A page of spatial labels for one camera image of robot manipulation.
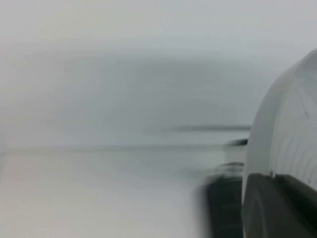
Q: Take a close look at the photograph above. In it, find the grey round plate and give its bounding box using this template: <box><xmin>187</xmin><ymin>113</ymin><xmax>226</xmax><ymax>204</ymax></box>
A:
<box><xmin>241</xmin><ymin>48</ymin><xmax>317</xmax><ymax>238</ymax></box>

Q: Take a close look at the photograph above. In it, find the black plastic drip tray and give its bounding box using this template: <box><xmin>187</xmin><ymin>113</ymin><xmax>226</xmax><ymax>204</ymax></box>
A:
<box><xmin>194</xmin><ymin>161</ymin><xmax>246</xmax><ymax>238</ymax></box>

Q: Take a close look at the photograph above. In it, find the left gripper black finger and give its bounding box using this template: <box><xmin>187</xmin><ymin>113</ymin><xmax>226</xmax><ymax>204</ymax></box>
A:
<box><xmin>243</xmin><ymin>173</ymin><xmax>317</xmax><ymax>238</ymax></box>

